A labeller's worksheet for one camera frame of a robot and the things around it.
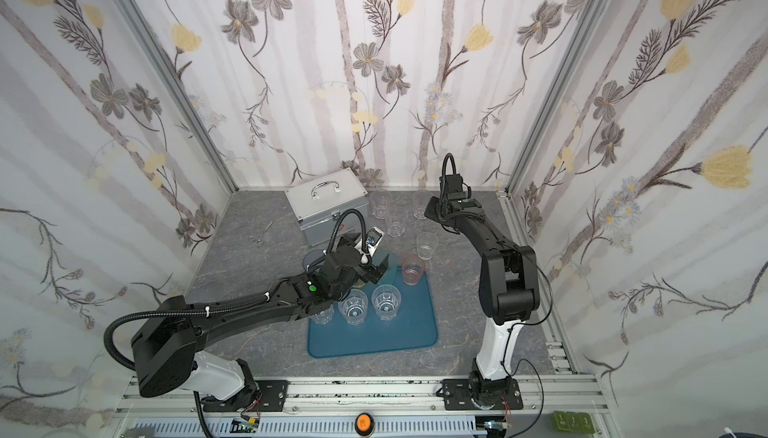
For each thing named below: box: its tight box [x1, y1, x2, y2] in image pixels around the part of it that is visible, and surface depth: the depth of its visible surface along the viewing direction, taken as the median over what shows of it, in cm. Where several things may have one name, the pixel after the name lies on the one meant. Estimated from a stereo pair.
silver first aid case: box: [284, 167, 369, 247], surface depth 98 cm
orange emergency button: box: [354, 412, 375, 437], surface depth 64 cm
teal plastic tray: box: [307, 266, 439, 358], surface depth 87 cm
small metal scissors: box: [248, 220, 275, 247], surface depth 107 cm
